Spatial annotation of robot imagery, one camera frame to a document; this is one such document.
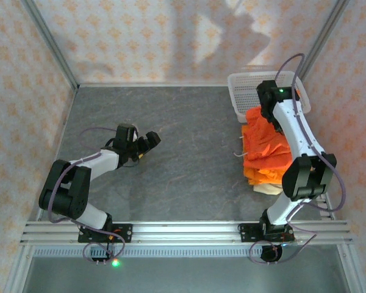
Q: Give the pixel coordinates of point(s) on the red-orange shorts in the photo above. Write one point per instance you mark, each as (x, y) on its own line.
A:
(262, 140)

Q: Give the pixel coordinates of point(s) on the white plastic mesh basket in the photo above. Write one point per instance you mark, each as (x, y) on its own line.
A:
(247, 91)

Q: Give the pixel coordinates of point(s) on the aluminium lower frame post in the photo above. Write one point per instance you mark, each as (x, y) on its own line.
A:
(353, 271)
(18, 271)

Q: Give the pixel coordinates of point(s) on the aluminium frame corner post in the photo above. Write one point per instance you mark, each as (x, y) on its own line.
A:
(326, 30)
(53, 45)

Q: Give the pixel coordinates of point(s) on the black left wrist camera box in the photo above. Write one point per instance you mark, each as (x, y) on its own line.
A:
(125, 133)

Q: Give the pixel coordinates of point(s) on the grey metal lower panel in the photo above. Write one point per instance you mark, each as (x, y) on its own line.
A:
(186, 277)

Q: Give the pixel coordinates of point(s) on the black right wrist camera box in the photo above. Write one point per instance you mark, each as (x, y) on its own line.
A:
(266, 91)

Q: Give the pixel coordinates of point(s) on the small lit status connector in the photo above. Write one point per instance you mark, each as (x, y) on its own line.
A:
(115, 263)

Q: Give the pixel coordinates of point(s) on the beige shorts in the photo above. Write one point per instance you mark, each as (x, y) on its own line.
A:
(266, 190)

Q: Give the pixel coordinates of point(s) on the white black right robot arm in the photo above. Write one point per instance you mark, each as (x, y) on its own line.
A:
(296, 131)

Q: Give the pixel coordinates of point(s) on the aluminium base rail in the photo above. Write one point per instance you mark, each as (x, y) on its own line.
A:
(186, 232)

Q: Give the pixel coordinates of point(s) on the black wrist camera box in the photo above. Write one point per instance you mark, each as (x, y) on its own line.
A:
(125, 133)
(266, 91)

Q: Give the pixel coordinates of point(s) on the light orange shorts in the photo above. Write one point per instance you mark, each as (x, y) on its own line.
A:
(262, 177)

